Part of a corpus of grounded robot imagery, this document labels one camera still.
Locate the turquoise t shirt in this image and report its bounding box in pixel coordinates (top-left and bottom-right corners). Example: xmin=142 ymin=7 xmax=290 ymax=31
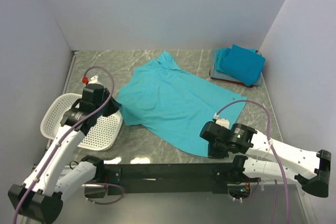
xmin=117 ymin=51 xmax=247 ymax=157
xmin=214 ymin=48 xmax=231 ymax=73

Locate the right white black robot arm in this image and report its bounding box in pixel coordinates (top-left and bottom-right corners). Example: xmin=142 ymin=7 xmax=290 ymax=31
xmin=199 ymin=121 xmax=331 ymax=198

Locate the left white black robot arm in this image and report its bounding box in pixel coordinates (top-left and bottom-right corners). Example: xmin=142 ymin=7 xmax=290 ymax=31
xmin=8 ymin=83 xmax=121 ymax=223

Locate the white perforated plastic basket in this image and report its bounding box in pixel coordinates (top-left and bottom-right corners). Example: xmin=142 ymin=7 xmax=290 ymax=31
xmin=40 ymin=93 xmax=123 ymax=151

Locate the folded red t shirt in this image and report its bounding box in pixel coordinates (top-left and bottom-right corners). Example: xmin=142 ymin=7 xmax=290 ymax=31
xmin=209 ymin=69 xmax=258 ymax=88

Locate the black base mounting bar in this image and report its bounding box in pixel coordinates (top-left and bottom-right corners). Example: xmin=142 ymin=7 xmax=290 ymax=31
xmin=93 ymin=163 xmax=258 ymax=194

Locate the folded blue t shirt top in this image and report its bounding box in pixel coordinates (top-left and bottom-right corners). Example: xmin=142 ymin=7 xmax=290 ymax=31
xmin=220 ymin=45 xmax=266 ymax=86

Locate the folded turquoise t shirt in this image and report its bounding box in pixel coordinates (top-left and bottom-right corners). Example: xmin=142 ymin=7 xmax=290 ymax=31
xmin=214 ymin=48 xmax=231 ymax=73

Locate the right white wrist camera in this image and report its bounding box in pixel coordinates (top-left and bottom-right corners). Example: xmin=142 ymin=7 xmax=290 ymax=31
xmin=213 ymin=113 xmax=230 ymax=129

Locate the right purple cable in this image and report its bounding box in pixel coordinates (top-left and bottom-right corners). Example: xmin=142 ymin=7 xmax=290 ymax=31
xmin=215 ymin=100 xmax=291 ymax=224

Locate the aluminium frame rail front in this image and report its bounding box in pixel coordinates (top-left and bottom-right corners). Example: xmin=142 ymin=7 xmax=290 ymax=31
xmin=27 ymin=163 xmax=305 ymax=187

